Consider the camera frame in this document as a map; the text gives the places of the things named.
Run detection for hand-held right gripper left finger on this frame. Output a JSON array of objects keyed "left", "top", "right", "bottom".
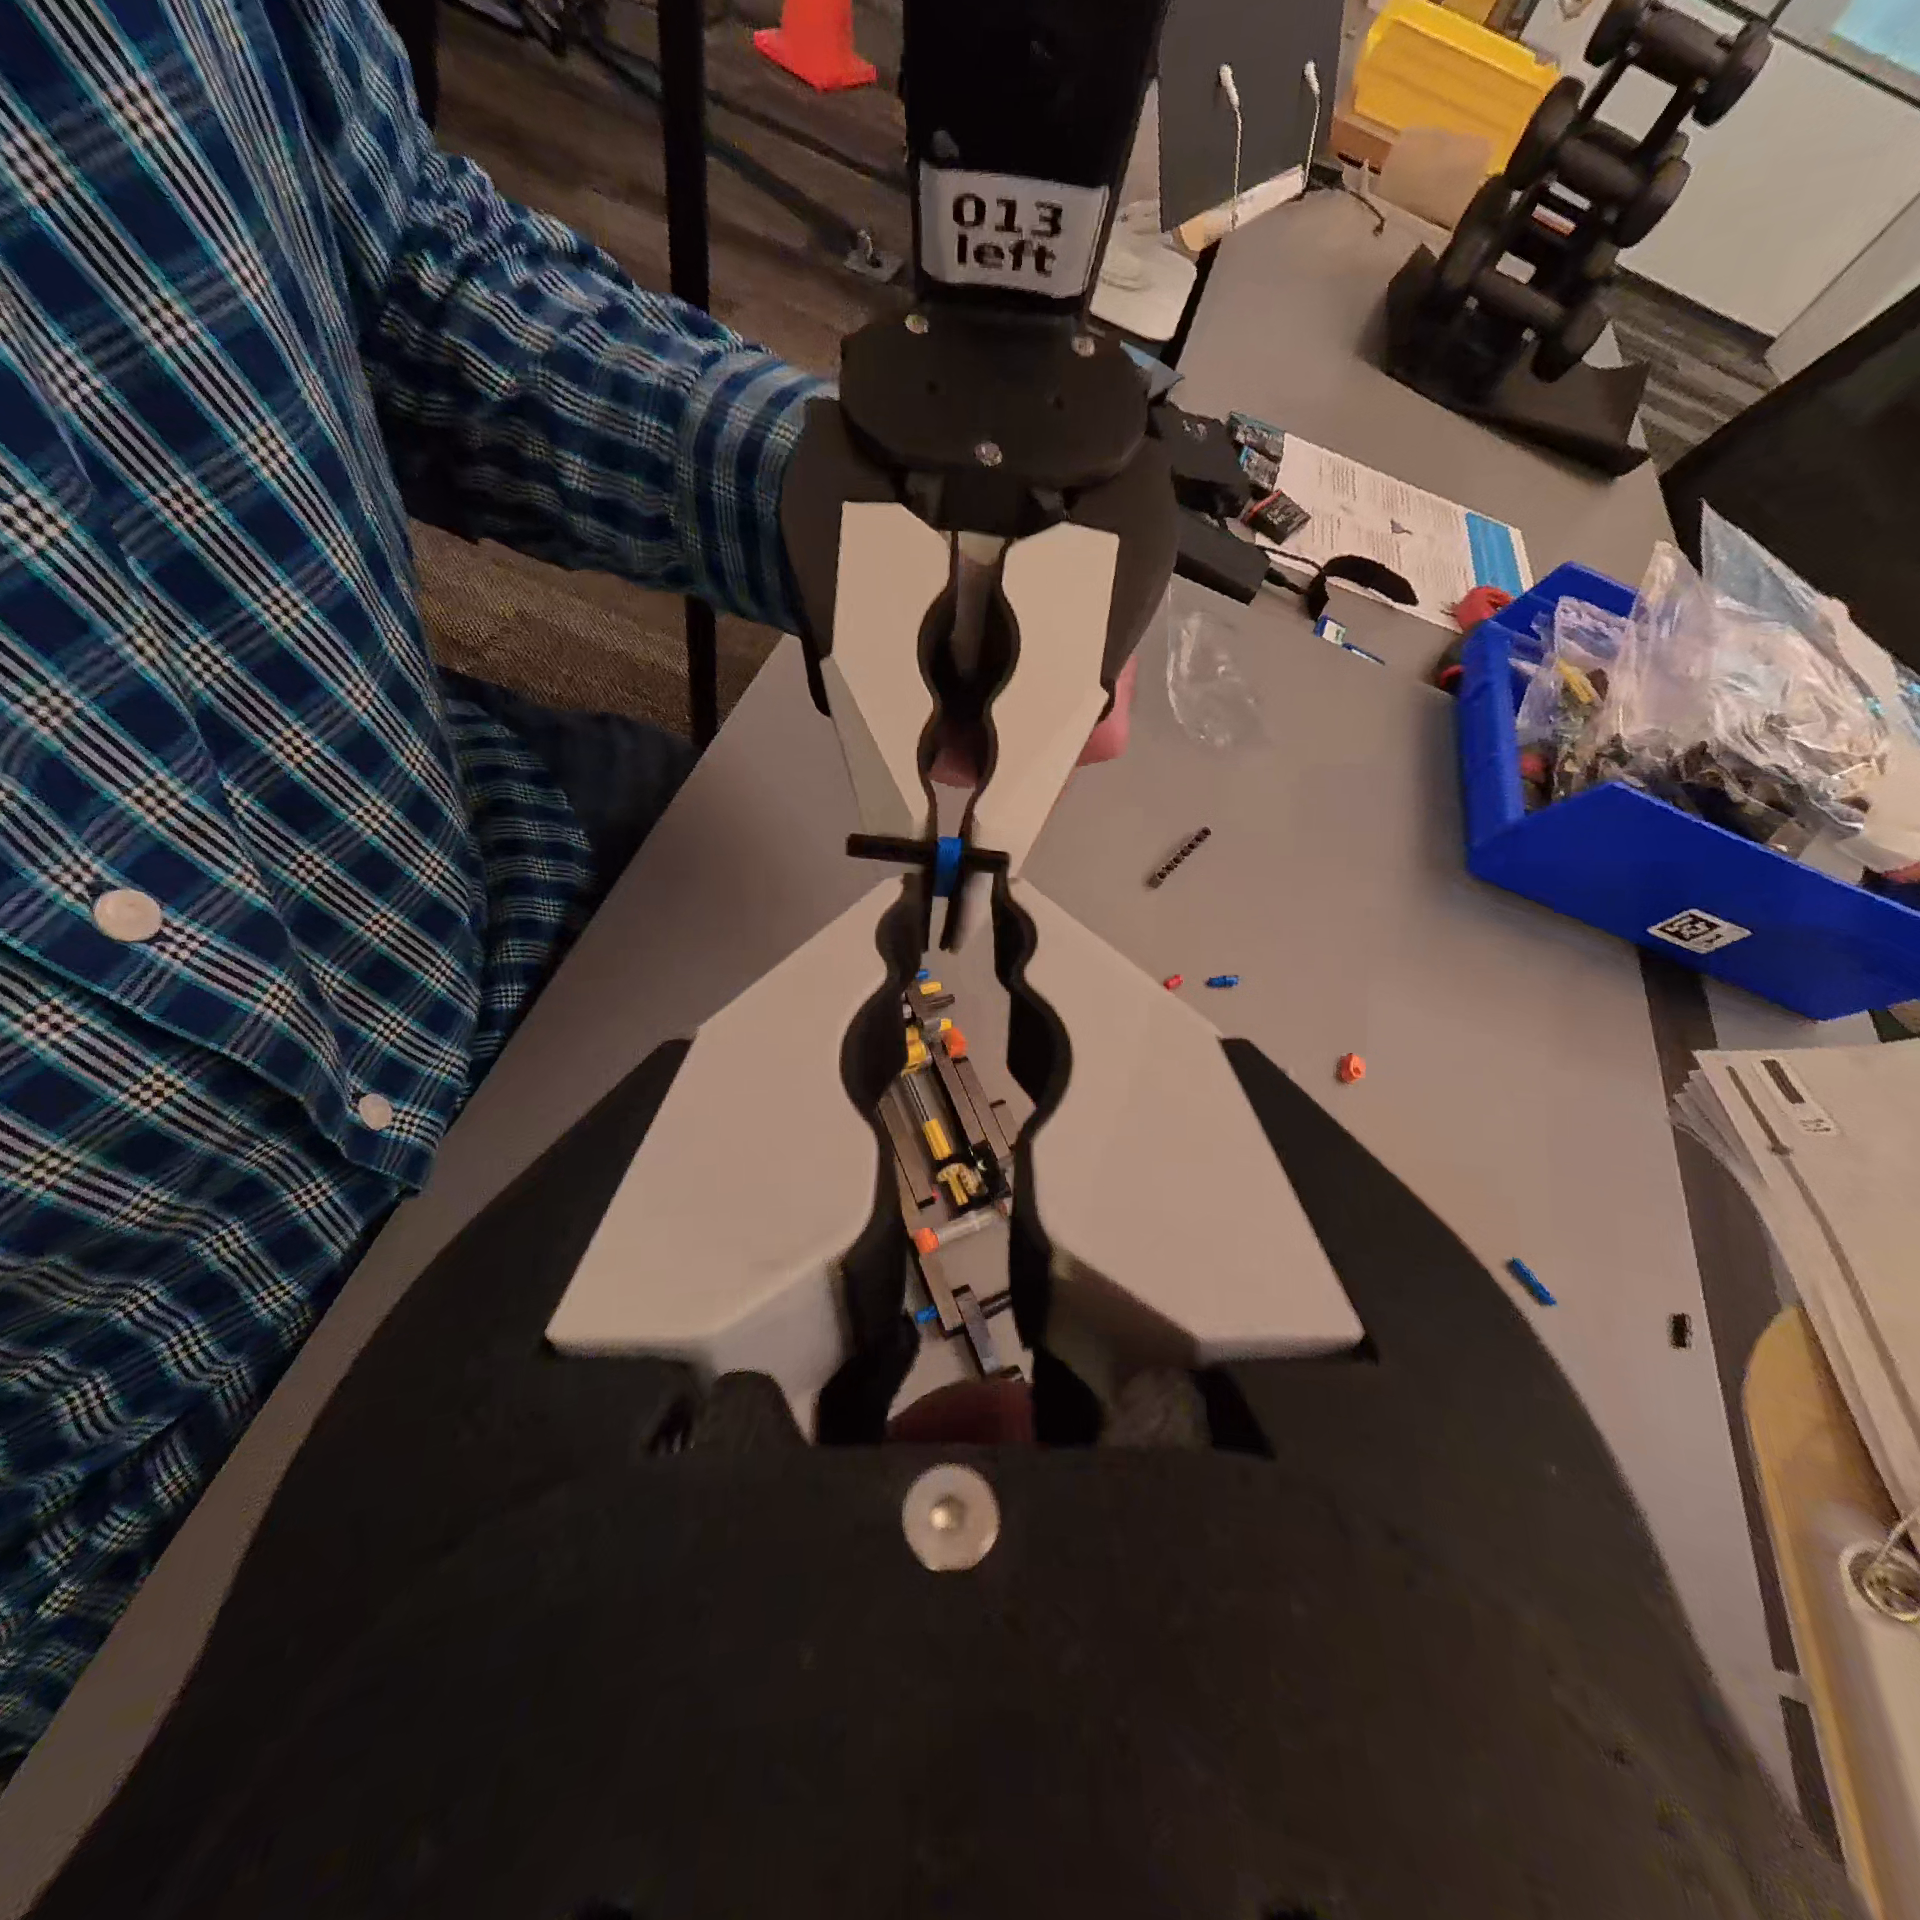
[{"left": 543, "top": 873, "right": 927, "bottom": 1450}]

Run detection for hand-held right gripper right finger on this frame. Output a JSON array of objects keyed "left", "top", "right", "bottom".
[{"left": 989, "top": 873, "right": 1369, "bottom": 1450}]

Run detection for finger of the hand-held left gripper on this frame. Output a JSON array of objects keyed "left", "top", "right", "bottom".
[
  {"left": 967, "top": 526, "right": 1124, "bottom": 865},
  {"left": 830, "top": 498, "right": 969, "bottom": 842}
]

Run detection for black lego chassis assembly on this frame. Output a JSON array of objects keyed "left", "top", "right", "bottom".
[{"left": 892, "top": 968, "right": 1039, "bottom": 1386}]

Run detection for lego instruction booklet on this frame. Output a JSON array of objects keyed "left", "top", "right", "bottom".
[{"left": 1669, "top": 1040, "right": 1920, "bottom": 1521}]

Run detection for person's left forearm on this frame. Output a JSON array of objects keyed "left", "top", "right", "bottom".
[{"left": 358, "top": 225, "right": 840, "bottom": 635}]

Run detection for clear bags of lego parts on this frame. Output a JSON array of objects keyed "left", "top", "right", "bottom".
[{"left": 1516, "top": 504, "right": 1920, "bottom": 890}]

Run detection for clear plastic bag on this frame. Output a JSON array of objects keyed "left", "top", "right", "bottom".
[{"left": 1160, "top": 603, "right": 1272, "bottom": 752}]

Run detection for black electronic device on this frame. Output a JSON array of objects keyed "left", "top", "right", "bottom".
[{"left": 1148, "top": 403, "right": 1316, "bottom": 606}]

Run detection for black easel leg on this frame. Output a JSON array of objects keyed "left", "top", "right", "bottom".
[{"left": 660, "top": 0, "right": 724, "bottom": 748}]

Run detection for white instruction sheet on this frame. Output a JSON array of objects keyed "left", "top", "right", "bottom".
[{"left": 1276, "top": 433, "right": 1539, "bottom": 635}]

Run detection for orange traffic cone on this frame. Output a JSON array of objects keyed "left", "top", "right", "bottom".
[{"left": 751, "top": 0, "right": 880, "bottom": 92}]

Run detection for small red black object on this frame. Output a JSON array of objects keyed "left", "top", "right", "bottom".
[{"left": 1430, "top": 585, "right": 1517, "bottom": 692}]

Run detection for blue storage bin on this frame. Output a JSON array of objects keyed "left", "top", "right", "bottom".
[{"left": 1451, "top": 561, "right": 1920, "bottom": 1024}]

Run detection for yellow storage bin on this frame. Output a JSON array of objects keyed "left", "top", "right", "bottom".
[{"left": 1352, "top": 0, "right": 1566, "bottom": 140}]

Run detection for black dumbbell rack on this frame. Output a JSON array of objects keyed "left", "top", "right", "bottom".
[{"left": 1376, "top": 0, "right": 1782, "bottom": 477}]

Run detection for person's plaid shirt torso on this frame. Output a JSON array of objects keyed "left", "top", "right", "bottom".
[{"left": 0, "top": 0, "right": 605, "bottom": 1788}]

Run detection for black chair back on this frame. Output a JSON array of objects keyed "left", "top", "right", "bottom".
[{"left": 1656, "top": 322, "right": 1920, "bottom": 665}]

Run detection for black strap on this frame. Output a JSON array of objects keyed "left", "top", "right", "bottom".
[{"left": 1303, "top": 550, "right": 1421, "bottom": 620}]

